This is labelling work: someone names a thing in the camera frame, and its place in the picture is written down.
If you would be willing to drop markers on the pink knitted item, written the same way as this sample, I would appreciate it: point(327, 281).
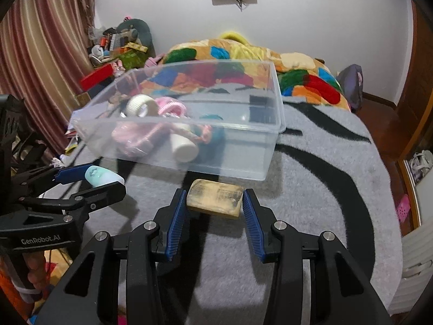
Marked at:
point(135, 135)

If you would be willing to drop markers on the white shoes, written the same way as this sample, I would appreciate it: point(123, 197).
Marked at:
point(422, 166)

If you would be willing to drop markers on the person's left hand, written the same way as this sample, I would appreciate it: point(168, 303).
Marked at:
point(35, 270)

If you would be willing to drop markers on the wooden wardrobe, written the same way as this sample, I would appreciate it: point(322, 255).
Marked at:
point(421, 91)

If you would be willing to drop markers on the yellow pillow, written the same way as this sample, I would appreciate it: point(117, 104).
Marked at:
point(235, 37)

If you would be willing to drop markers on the white slatted chair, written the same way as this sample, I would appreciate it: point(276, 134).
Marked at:
point(416, 264)

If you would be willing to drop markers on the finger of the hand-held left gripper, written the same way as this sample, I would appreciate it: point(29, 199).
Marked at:
point(69, 173)
point(101, 194)

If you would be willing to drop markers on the white plastic bottle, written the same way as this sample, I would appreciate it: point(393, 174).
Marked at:
point(184, 147)

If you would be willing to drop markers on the striped pink curtain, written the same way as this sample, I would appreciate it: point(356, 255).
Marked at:
point(40, 57)

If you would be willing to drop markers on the colourful patchwork blanket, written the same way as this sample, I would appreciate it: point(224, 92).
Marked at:
point(304, 78)

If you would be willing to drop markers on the mint green small bottle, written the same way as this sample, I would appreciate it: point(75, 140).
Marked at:
point(101, 176)

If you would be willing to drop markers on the clear plastic storage box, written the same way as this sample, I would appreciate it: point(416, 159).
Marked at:
point(236, 142)

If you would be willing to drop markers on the white tape roll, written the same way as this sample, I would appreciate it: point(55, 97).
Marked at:
point(140, 105)

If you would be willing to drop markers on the pile of assorted clutter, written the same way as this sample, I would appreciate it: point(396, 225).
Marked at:
point(113, 50)

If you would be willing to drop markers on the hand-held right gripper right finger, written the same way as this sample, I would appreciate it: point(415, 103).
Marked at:
point(253, 225)

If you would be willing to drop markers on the grey black striped blanket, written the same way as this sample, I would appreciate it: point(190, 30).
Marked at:
point(321, 176)

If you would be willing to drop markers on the beige worn block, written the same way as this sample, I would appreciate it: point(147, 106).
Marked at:
point(214, 198)

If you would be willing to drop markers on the teal ball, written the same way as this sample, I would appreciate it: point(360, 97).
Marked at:
point(214, 135)

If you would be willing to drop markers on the pink clog shoe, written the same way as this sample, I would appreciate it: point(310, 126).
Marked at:
point(403, 209)

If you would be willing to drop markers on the purple backpack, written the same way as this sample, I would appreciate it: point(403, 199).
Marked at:
point(351, 84)

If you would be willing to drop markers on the red box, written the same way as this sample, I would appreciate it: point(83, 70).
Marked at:
point(96, 76)

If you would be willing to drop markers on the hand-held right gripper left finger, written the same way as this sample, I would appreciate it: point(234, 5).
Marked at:
point(176, 225)

